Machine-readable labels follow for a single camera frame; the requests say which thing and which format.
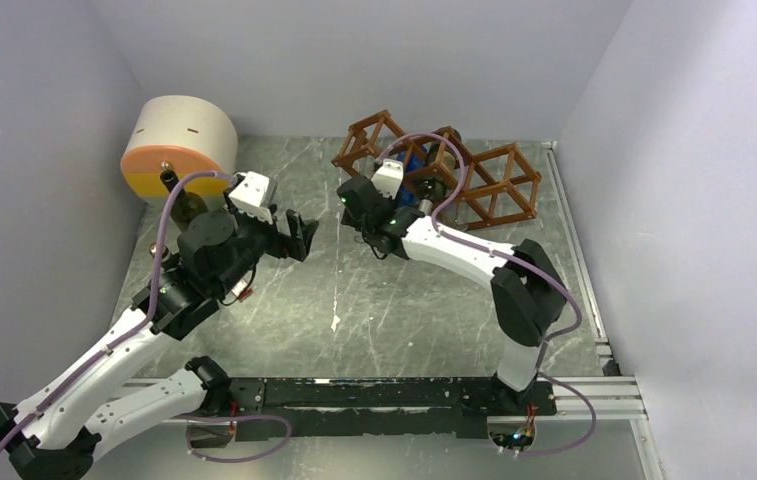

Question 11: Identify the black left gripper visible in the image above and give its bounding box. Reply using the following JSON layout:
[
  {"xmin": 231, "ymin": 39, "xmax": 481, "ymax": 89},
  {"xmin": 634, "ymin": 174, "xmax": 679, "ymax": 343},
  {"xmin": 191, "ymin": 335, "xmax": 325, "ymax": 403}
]
[{"xmin": 214, "ymin": 187, "xmax": 318, "ymax": 295}]

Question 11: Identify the green wine bottle brown label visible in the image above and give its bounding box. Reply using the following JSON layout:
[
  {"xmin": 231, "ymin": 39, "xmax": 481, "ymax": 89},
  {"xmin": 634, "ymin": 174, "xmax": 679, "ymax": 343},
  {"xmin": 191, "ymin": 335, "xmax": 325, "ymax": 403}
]
[{"xmin": 417, "ymin": 141, "xmax": 458, "ymax": 215}]

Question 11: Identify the dark bottle cream label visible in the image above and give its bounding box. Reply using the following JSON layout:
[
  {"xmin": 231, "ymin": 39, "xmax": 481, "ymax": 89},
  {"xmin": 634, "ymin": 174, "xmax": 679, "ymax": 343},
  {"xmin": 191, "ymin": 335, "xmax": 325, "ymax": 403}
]
[{"xmin": 160, "ymin": 169, "xmax": 208, "ymax": 232}]

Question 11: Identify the small dark bottle gold cap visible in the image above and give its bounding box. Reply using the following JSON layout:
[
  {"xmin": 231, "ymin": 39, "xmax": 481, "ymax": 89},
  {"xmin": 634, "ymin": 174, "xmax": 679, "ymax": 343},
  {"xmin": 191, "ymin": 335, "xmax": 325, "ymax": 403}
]
[{"xmin": 149, "ymin": 242, "xmax": 168, "ymax": 259}]

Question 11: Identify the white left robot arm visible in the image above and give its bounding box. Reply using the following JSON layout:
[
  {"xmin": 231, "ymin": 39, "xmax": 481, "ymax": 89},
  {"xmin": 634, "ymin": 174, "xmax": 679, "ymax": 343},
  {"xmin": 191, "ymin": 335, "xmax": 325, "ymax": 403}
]
[{"xmin": 0, "ymin": 210, "xmax": 318, "ymax": 479}]

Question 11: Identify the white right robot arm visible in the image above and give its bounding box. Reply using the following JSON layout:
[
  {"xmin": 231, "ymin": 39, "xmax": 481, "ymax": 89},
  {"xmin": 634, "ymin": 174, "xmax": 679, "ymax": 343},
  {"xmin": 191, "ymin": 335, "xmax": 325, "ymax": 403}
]
[{"xmin": 337, "ymin": 176, "xmax": 567, "ymax": 414}]

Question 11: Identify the brown wooden wine rack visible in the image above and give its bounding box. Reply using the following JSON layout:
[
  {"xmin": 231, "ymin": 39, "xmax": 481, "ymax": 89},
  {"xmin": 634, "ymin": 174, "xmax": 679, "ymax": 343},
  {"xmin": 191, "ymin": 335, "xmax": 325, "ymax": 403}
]
[{"xmin": 332, "ymin": 110, "xmax": 542, "ymax": 230}]

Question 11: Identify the small red white card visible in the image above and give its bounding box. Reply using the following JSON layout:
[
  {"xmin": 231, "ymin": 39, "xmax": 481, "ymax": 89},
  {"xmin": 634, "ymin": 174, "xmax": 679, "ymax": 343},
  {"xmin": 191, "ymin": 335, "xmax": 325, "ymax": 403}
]
[{"xmin": 231, "ymin": 280, "xmax": 253, "ymax": 302}]

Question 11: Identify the beige orange yellow cylinder box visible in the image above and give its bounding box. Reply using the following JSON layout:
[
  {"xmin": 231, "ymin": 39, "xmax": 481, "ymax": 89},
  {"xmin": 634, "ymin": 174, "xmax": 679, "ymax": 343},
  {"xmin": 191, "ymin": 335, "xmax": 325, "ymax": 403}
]
[{"xmin": 120, "ymin": 95, "xmax": 238, "ymax": 205}]

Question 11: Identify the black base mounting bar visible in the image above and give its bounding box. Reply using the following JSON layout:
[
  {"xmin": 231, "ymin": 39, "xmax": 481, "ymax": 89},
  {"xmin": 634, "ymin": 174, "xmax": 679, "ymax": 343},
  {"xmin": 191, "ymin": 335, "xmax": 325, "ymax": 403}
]
[{"xmin": 191, "ymin": 377, "xmax": 557, "ymax": 441}]

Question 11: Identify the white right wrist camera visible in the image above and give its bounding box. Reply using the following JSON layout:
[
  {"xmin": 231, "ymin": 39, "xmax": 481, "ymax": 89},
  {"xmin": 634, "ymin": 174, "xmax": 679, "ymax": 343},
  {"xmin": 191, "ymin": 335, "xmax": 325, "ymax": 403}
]
[{"xmin": 371, "ymin": 159, "xmax": 405, "ymax": 200}]

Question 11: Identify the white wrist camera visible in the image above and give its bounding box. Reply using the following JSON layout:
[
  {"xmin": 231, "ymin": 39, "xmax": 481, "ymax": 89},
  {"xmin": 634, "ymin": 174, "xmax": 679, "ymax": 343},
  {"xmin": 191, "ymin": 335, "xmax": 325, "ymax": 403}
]
[
  {"xmin": 225, "ymin": 171, "xmax": 278, "ymax": 224},
  {"xmin": 371, "ymin": 159, "xmax": 405, "ymax": 200}
]

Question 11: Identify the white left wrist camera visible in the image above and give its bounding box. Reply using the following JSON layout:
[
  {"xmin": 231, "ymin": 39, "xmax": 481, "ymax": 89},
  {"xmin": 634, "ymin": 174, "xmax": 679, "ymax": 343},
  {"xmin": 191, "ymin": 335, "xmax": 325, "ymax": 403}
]
[{"xmin": 225, "ymin": 171, "xmax": 278, "ymax": 224}]

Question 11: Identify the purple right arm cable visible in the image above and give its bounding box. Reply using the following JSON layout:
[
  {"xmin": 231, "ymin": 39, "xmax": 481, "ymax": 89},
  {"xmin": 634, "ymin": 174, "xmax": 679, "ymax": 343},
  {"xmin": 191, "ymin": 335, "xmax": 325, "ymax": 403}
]
[{"xmin": 377, "ymin": 132, "xmax": 598, "ymax": 460}]

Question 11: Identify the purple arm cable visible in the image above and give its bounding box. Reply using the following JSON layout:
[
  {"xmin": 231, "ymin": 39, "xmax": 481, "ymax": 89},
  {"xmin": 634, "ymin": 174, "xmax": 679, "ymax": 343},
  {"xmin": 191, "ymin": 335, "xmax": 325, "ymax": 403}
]
[
  {"xmin": 377, "ymin": 132, "xmax": 598, "ymax": 460},
  {"xmin": 0, "ymin": 170, "xmax": 293, "ymax": 480}
]

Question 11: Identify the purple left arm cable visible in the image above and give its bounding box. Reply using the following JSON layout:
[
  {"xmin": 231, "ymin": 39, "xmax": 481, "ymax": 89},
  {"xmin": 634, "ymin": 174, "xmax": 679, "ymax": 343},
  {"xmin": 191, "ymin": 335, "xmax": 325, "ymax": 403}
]
[{"xmin": 0, "ymin": 170, "xmax": 293, "ymax": 480}]

